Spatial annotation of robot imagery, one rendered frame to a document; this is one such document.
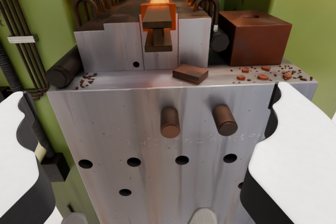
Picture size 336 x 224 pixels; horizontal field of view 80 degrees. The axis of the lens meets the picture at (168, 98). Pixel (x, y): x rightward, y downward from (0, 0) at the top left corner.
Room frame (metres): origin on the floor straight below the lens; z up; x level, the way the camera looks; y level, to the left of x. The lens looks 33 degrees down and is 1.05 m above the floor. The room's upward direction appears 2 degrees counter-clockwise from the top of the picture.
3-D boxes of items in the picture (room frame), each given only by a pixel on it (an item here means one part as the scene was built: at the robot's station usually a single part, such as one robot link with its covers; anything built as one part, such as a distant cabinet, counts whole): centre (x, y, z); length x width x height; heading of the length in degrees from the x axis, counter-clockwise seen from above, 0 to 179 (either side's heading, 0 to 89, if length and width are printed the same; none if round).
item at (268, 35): (0.36, -0.14, 0.95); 0.12 x 0.09 x 0.07; 0
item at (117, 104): (0.52, -0.02, 0.69); 0.56 x 0.38 x 0.45; 0
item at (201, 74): (0.27, -0.03, 0.92); 0.04 x 0.03 x 0.01; 53
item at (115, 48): (0.51, 0.04, 0.96); 0.42 x 0.20 x 0.09; 0
